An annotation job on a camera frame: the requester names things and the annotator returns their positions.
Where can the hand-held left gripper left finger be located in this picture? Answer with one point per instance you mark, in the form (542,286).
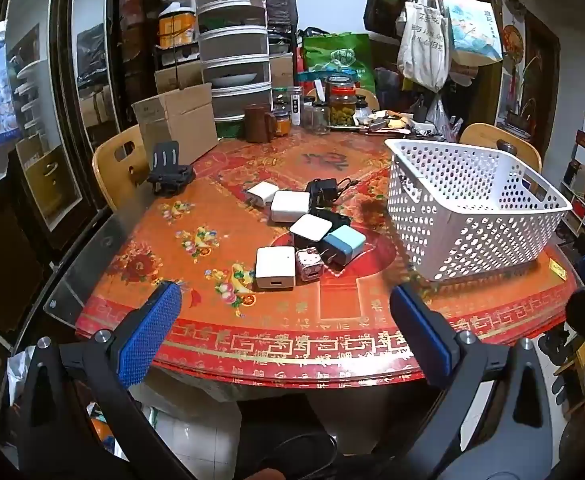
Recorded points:
(150,335)

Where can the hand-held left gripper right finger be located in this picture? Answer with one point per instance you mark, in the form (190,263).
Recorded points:
(420,330)

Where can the light blue charger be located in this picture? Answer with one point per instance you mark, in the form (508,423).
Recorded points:
(340,246)

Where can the white perforated plastic basket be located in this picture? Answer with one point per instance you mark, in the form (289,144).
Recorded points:
(472,220)

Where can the pink white cartoon charger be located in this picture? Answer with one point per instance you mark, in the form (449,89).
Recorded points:
(307,265)

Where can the yellow label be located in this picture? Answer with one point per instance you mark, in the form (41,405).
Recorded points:
(557,268)

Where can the white charger with port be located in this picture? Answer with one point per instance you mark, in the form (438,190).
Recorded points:
(275,268)

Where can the black cube charger white face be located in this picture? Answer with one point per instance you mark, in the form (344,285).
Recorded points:
(310,226)

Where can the black phone stand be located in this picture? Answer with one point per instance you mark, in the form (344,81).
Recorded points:
(170,175)

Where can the wooden chair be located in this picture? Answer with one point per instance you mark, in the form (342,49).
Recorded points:
(112,170)
(482,135)
(367,100)

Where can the large white charger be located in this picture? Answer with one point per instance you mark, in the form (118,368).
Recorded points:
(290,206)

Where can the small white charger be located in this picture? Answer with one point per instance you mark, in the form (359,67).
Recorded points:
(262,192)

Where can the pile of papers and tools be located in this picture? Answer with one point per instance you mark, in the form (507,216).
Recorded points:
(392,122)

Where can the clear plastic bag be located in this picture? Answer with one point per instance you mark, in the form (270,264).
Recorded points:
(440,120)

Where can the cardboard box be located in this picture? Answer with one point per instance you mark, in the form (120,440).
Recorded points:
(177,120)

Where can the pickle jar red lid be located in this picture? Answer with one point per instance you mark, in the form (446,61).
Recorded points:
(341,110)

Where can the clear glass jar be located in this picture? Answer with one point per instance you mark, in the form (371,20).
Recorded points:
(316,119)

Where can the brown mug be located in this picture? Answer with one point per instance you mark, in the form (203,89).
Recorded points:
(257,122)

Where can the dark glass door cabinet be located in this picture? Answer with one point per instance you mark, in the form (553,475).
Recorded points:
(62,110)

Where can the small jar orange contents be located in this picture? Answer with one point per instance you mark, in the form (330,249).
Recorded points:
(282,124)

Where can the white slim bottle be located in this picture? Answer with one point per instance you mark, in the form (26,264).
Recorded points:
(296,105)

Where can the blue white tote bag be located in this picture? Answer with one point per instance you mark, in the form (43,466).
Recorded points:
(472,30)

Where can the green shopping bag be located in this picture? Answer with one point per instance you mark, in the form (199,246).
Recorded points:
(337,55)

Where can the white tiered storage rack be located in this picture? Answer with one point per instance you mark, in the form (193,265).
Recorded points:
(232,40)

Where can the orange plastic jar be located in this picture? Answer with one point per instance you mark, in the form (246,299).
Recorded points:
(177,27)

